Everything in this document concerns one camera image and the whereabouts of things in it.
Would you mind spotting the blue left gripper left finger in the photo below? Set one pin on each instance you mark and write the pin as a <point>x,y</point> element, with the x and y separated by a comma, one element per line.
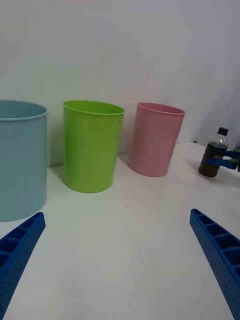
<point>17,255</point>

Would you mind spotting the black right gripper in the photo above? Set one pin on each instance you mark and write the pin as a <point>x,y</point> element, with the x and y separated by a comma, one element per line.
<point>238,166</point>

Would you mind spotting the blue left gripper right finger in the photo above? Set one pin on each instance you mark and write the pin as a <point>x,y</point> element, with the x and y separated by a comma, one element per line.
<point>220,260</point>

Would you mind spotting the dark drink plastic bottle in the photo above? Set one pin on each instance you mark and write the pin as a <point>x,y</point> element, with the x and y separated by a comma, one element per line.
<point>212,150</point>

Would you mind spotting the pink plastic bin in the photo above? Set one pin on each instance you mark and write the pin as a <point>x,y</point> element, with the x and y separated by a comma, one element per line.
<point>153,142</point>

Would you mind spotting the pale blue plastic bin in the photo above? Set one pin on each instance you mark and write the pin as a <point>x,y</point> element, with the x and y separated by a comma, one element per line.
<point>22,170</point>

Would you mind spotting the green plastic bin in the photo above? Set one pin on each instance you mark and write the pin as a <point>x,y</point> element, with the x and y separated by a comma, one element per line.
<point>91,152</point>

